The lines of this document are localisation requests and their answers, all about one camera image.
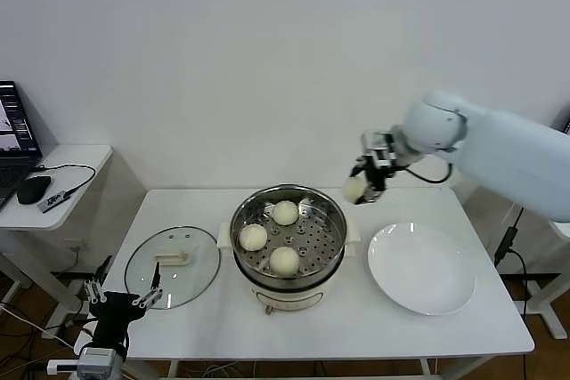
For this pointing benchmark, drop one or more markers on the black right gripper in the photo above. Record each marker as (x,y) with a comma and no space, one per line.
(377,178)

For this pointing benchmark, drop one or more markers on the white round plate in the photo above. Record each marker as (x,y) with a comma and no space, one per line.
(418,264)

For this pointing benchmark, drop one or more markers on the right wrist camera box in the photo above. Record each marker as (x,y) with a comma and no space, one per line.
(383,159)

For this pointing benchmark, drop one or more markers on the white table leg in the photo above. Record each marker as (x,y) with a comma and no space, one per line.
(429,371)
(173,371)

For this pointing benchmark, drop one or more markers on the black computer mouse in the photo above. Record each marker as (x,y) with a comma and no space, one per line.
(33,188)

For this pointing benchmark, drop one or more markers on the stainless steel steamer basket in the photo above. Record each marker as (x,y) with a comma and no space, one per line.
(331,224)

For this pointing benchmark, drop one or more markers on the round glass pot lid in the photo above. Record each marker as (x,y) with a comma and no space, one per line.
(187,273)

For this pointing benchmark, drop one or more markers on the black laptop with mouse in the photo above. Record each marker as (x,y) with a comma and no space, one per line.
(13,175)

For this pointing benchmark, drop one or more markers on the cream electric cooker base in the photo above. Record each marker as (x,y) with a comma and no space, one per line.
(289,297)

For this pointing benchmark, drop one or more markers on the white steamed baozi bun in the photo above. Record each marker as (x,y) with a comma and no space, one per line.
(253,237)
(355,189)
(285,213)
(284,261)

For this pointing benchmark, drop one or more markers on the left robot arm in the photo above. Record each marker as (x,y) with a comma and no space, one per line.
(95,362)

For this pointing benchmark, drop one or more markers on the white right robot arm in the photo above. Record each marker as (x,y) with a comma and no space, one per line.
(512,153)

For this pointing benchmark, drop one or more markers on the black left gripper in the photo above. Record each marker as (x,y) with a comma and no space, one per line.
(116,311)

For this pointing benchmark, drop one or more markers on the grey usb hub adapter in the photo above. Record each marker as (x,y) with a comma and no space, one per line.
(507,244)

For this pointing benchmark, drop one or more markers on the white wall socket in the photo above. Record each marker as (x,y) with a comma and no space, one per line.
(75,246)

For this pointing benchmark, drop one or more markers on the grey usb dongle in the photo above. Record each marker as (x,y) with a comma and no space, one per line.
(53,201)

